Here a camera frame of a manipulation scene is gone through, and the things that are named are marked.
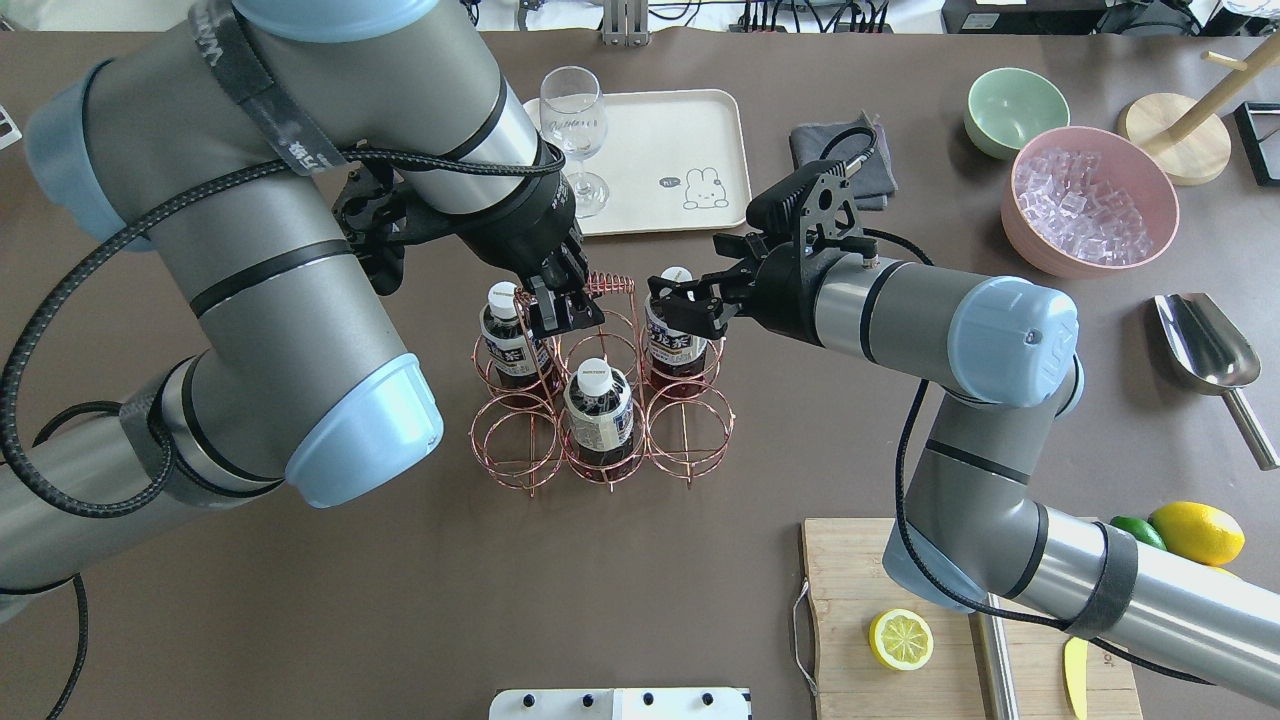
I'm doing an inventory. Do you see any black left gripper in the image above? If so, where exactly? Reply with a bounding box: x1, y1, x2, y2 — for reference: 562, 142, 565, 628
456, 172, 604, 340

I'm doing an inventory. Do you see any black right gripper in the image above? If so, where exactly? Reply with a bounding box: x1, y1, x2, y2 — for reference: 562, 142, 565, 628
646, 233, 822, 346

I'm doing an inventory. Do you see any tea bottle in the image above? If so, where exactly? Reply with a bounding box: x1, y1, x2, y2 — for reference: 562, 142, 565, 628
480, 281, 556, 391
564, 357, 637, 482
644, 292, 708, 398

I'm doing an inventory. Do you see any copper wire bottle basket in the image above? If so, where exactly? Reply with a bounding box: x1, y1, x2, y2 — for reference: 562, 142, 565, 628
468, 273, 736, 495

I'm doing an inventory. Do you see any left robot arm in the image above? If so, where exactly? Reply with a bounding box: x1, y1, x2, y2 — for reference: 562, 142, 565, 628
3, 1, 602, 618

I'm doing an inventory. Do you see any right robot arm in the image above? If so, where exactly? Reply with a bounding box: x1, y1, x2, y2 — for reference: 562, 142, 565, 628
648, 231, 1279, 706

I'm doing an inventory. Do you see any tea bottle front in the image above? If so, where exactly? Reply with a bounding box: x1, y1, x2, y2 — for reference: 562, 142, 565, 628
564, 357, 637, 482

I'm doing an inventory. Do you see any cream rabbit tray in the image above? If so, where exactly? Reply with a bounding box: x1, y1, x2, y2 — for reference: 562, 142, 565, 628
579, 88, 753, 237

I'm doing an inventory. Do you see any clear wine glass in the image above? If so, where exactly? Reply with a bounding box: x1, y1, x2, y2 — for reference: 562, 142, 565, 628
539, 67, 611, 219

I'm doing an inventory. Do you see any dark grey folded cloth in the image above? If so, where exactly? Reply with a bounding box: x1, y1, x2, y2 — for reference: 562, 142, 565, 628
788, 111, 899, 211

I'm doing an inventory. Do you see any wooden cutting board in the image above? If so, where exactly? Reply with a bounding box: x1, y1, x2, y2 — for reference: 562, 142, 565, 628
792, 516, 1146, 720

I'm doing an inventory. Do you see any green bowl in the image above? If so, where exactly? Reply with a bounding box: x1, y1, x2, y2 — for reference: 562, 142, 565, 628
963, 67, 1071, 160

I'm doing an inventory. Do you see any pink bowl with ice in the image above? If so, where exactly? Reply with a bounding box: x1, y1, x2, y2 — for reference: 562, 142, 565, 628
1000, 126, 1180, 279

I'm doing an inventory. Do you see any half lemon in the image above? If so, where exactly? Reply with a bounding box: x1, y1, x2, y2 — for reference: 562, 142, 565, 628
868, 609, 934, 671

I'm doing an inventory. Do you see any green lime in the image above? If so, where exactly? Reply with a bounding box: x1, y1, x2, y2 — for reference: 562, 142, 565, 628
1108, 515, 1169, 552

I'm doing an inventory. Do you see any metal ice scoop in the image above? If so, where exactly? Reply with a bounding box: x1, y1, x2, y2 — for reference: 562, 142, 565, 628
1152, 293, 1277, 471

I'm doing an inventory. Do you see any yellow plastic knife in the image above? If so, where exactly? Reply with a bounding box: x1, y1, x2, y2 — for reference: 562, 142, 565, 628
1062, 635, 1089, 720

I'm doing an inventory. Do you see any wooden cup tree stand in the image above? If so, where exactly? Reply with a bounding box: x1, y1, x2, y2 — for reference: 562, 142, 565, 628
1116, 36, 1279, 186

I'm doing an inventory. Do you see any yellow lemon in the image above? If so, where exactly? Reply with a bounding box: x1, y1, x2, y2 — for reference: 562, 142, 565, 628
1148, 501, 1245, 568

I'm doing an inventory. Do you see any black glass tray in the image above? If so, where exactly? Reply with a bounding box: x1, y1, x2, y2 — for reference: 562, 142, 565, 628
1231, 101, 1279, 188

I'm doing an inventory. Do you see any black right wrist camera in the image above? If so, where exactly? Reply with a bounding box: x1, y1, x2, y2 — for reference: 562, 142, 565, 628
745, 127, 876, 258

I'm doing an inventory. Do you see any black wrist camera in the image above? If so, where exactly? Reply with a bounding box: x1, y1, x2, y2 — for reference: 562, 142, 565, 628
332, 160, 421, 296
745, 127, 876, 258

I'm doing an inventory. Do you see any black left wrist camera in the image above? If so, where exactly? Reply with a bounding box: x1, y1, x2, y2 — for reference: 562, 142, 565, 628
332, 160, 421, 296

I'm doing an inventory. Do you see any aluminium frame post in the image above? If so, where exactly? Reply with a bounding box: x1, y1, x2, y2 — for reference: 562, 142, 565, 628
599, 0, 650, 47

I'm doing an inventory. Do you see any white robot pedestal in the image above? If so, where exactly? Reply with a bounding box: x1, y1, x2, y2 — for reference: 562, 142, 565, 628
488, 685, 753, 719

